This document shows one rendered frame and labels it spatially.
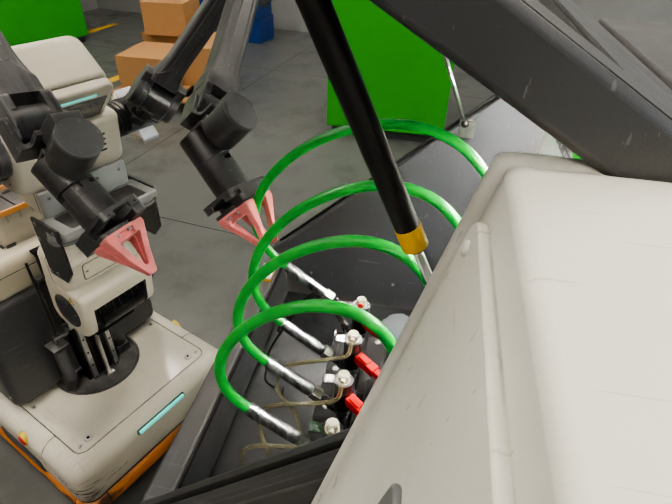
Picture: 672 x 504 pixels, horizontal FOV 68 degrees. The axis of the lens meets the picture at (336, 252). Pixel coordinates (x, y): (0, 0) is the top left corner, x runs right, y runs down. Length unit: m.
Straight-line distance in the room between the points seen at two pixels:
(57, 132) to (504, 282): 0.58
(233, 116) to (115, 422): 1.26
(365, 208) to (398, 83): 3.00
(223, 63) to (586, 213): 0.74
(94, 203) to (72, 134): 0.10
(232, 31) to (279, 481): 0.72
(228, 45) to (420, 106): 3.24
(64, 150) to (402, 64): 3.47
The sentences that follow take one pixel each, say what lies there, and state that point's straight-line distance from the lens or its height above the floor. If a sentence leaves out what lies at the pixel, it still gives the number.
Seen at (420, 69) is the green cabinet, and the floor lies 0.59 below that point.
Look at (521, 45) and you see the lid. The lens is 0.25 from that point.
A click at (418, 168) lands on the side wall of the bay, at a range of 1.03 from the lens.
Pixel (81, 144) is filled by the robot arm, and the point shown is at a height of 1.40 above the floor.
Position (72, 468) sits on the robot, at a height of 0.27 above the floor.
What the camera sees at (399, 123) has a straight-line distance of 0.65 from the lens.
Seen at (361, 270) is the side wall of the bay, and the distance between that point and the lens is 1.18.
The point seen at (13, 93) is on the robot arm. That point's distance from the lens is 0.80.
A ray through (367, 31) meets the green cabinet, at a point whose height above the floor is 0.82.
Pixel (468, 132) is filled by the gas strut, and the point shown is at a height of 1.30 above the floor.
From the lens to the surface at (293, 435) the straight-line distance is 0.70.
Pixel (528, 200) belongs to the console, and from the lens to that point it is 0.24.
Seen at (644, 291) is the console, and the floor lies 1.55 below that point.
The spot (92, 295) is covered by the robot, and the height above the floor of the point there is 0.79.
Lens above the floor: 1.66
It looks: 36 degrees down
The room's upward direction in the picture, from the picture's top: 2 degrees clockwise
